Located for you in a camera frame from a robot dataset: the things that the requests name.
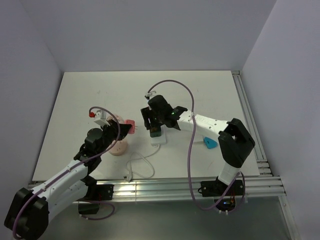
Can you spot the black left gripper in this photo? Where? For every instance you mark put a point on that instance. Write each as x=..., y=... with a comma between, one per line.
x=114, y=127

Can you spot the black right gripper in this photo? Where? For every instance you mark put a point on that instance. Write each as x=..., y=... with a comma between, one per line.
x=147, y=113

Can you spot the pink plug adapter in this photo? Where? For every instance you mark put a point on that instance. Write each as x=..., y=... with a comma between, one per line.
x=132, y=124

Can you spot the dark green cube plug adapter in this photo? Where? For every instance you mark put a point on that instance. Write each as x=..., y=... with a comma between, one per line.
x=155, y=132

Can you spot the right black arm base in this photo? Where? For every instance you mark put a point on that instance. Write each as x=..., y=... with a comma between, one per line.
x=234, y=196

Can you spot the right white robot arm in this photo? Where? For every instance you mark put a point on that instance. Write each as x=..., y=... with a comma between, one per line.
x=234, y=140

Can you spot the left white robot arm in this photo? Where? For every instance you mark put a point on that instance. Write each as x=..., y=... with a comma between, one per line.
x=32, y=210

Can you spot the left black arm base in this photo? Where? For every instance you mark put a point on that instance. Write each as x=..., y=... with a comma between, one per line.
x=95, y=197

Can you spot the white plug adapter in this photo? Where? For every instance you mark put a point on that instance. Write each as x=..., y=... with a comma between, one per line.
x=198, y=143

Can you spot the blue triangular plug adapter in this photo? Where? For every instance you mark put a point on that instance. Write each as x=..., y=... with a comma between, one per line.
x=210, y=143

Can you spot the pink round socket hub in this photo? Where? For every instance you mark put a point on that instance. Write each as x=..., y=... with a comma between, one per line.
x=119, y=148

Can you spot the white multicolour power strip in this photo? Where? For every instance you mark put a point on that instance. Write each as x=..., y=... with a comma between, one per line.
x=158, y=137

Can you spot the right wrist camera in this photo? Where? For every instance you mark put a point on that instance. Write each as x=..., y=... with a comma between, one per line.
x=150, y=95

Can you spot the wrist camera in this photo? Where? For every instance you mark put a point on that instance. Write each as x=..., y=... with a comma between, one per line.
x=150, y=95
x=99, y=117

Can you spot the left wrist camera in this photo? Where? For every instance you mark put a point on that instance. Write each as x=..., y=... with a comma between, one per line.
x=99, y=117

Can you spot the aluminium front rail frame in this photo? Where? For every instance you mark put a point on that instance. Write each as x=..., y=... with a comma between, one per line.
x=161, y=190

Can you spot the aluminium right rail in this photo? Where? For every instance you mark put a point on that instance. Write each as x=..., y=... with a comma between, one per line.
x=262, y=162

